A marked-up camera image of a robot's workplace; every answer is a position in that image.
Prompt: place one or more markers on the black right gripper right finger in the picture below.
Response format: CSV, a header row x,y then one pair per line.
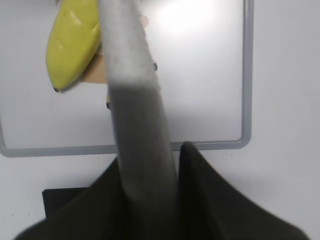
x,y
212,209

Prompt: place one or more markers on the yellow plastic banana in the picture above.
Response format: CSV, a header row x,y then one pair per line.
x,y
73,41

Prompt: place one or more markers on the grey rimmed deer cutting board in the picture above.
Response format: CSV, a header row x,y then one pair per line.
x,y
203,50

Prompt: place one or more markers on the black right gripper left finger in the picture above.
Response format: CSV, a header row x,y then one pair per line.
x,y
98,213

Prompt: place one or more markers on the black knife stand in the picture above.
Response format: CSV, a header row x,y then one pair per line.
x,y
59,198

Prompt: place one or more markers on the white handled kitchen knife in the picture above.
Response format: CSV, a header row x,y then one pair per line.
x,y
145,158

